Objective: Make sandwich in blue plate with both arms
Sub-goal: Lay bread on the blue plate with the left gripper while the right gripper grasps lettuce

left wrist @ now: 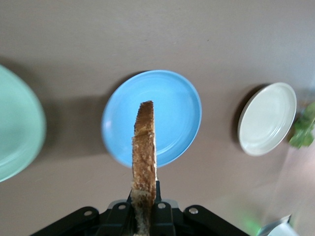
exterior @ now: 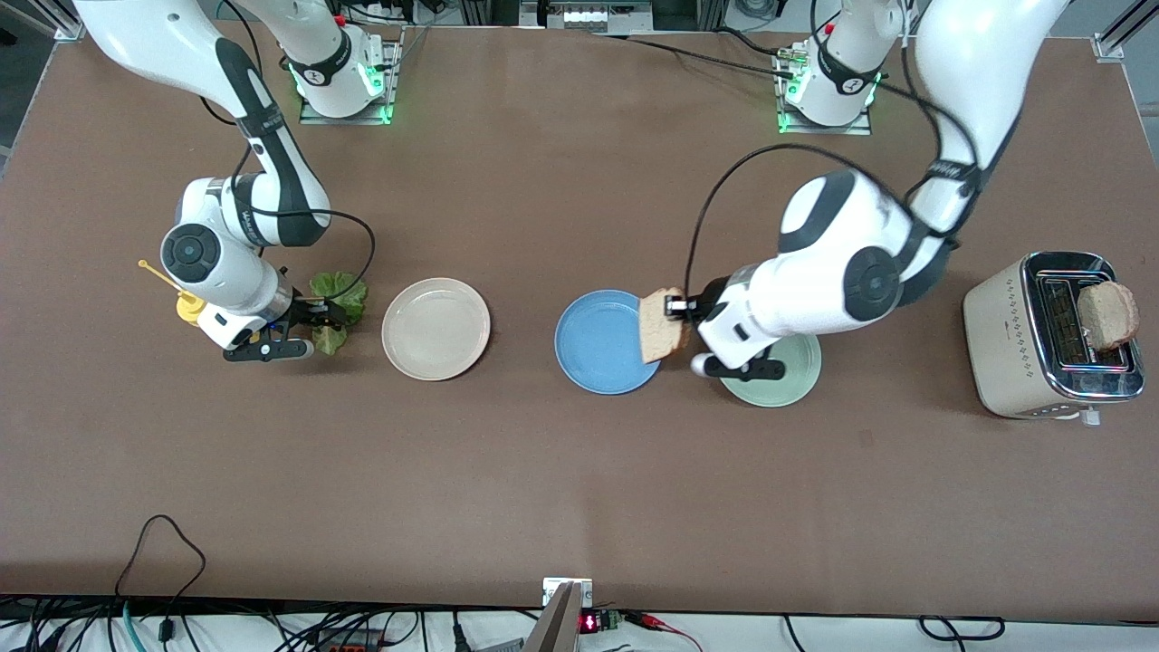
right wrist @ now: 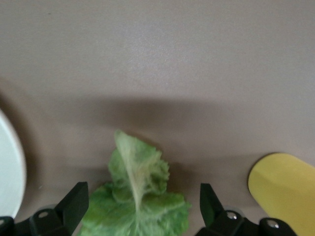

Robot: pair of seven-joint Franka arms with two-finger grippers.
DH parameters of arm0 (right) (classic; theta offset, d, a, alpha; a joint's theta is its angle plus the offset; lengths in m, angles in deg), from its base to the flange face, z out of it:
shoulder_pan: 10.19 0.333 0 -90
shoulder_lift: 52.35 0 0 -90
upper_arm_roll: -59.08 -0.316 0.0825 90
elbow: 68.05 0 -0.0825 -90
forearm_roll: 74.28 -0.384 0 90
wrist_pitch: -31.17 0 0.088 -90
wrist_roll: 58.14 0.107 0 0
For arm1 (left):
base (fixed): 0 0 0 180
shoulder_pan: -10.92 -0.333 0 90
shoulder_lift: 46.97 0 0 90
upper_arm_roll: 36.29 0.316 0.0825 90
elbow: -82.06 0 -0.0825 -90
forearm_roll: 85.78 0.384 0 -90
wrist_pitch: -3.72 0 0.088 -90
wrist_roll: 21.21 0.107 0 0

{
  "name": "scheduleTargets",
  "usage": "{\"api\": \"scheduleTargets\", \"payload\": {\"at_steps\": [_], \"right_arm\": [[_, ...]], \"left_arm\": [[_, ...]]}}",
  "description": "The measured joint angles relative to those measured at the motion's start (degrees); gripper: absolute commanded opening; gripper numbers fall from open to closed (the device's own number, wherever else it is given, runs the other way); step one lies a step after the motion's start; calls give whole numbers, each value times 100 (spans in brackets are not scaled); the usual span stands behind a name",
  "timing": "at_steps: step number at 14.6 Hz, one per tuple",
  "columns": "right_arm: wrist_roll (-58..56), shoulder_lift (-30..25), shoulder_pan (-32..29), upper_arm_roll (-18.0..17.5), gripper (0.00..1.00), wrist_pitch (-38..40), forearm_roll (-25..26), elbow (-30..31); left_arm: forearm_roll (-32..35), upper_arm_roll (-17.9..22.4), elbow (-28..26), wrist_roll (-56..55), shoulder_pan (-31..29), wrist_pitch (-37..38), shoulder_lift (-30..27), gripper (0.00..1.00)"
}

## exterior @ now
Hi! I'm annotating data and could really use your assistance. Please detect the light green plate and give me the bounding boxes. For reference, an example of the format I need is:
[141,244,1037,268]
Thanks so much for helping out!
[720,333,823,408]

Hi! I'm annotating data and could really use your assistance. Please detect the thin black looped cable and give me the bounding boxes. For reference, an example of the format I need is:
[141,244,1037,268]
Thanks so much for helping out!
[113,514,207,621]

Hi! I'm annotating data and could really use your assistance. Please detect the grey electronics unit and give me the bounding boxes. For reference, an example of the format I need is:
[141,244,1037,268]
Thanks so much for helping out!
[521,0,653,33]

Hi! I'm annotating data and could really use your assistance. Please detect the beige chrome toaster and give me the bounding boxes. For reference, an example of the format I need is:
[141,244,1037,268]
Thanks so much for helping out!
[963,251,1146,427]

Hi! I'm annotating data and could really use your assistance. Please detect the grey metal camera bracket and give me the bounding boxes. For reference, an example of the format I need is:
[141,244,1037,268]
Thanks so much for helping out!
[523,578,594,652]

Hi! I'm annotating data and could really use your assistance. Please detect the yellow mustard squeeze bottle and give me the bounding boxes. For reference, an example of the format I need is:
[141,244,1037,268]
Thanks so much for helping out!
[139,260,209,324]

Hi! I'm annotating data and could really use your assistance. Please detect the toast bread slice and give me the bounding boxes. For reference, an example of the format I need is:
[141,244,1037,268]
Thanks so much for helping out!
[638,287,691,365]
[1078,282,1140,352]

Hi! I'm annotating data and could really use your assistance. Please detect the red wire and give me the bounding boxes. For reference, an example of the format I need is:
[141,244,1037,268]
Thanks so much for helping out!
[625,614,703,652]

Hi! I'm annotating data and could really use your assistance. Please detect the green lettuce leaf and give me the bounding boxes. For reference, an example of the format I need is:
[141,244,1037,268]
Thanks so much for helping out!
[308,272,369,356]

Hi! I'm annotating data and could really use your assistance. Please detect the black cable across table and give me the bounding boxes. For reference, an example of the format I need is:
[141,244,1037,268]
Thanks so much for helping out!
[589,32,802,82]

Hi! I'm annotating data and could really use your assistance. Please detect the black coiled cable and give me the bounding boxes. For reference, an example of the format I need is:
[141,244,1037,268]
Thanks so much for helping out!
[919,616,1006,642]

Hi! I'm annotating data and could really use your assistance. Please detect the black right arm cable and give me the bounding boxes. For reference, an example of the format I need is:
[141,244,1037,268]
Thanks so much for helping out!
[201,0,377,304]

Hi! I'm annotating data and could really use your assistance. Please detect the beige plate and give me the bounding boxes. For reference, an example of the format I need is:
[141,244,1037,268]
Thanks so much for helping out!
[381,277,492,381]

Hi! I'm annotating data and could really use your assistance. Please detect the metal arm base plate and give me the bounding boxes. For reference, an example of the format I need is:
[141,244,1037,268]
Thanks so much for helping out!
[299,41,401,126]
[776,45,873,137]

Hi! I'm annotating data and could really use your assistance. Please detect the blue plate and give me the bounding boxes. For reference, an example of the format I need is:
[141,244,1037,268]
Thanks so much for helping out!
[554,289,666,396]

